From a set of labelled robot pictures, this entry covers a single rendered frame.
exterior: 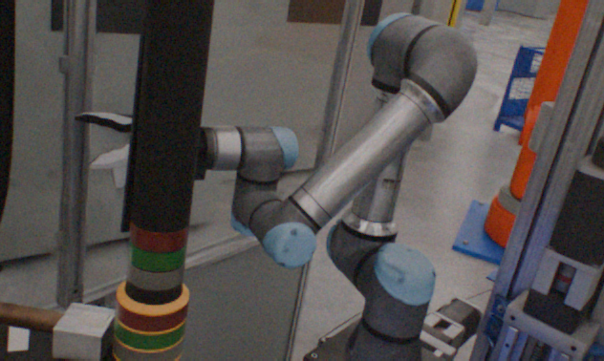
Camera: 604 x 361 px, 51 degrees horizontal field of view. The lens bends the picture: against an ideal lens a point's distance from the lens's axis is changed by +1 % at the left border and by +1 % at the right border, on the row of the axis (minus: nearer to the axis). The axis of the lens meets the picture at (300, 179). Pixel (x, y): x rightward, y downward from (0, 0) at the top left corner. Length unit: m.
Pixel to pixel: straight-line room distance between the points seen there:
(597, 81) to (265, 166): 0.56
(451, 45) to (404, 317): 0.48
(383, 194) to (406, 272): 0.16
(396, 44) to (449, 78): 0.14
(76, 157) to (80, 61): 0.18
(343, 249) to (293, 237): 0.31
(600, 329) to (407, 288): 0.34
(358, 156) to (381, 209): 0.25
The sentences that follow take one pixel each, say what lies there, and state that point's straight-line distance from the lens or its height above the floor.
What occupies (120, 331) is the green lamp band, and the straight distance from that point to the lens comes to 0.40.
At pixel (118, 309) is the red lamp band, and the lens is 0.40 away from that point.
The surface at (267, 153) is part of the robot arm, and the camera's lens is 1.05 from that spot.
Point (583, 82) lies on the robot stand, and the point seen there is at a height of 1.64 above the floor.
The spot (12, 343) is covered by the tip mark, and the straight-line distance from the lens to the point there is 0.64.
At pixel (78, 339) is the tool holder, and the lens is 0.42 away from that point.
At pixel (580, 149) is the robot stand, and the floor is 1.53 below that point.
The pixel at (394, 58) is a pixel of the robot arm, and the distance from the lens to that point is 1.12.
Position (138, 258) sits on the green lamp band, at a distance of 0.37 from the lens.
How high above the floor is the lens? 1.80
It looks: 22 degrees down
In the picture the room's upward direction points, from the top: 10 degrees clockwise
